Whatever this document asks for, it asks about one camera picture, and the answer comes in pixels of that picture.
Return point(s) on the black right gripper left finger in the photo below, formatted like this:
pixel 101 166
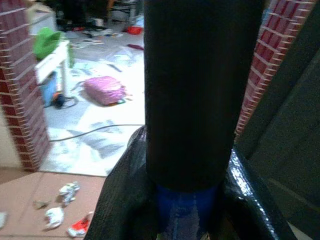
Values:
pixel 117 195

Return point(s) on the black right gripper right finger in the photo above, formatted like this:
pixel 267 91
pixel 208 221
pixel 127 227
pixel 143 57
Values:
pixel 250 200

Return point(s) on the red and white wrapper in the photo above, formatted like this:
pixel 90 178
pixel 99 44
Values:
pixel 80 225

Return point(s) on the crumpled white paper scrap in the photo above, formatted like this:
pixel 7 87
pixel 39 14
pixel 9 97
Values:
pixel 68 191
pixel 53 217

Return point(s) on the dark green door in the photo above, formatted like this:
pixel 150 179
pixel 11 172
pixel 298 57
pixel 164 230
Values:
pixel 285 120

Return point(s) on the pink backpack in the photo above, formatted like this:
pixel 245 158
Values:
pixel 105 90

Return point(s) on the orange and black power tool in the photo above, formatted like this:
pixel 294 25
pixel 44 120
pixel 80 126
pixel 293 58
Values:
pixel 59 98

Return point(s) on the light blue bin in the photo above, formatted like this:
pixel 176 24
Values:
pixel 50 90

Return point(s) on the white table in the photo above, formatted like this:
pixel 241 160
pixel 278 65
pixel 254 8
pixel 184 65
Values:
pixel 53 65

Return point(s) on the red plastic basket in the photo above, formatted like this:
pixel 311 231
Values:
pixel 133 30

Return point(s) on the green cloth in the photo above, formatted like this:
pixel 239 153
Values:
pixel 48 42

